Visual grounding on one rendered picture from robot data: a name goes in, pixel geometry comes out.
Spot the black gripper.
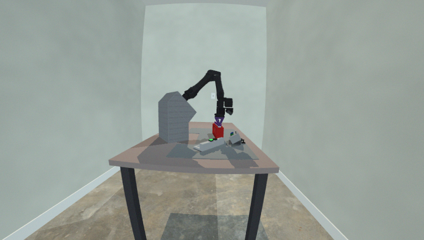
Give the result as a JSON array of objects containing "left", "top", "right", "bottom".
[{"left": 214, "top": 107, "right": 225, "bottom": 126}]

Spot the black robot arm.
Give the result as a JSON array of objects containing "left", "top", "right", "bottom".
[{"left": 182, "top": 70, "right": 233, "bottom": 115}]

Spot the grey flat mat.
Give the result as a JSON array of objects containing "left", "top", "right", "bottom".
[{"left": 166, "top": 128, "right": 259, "bottom": 160}]

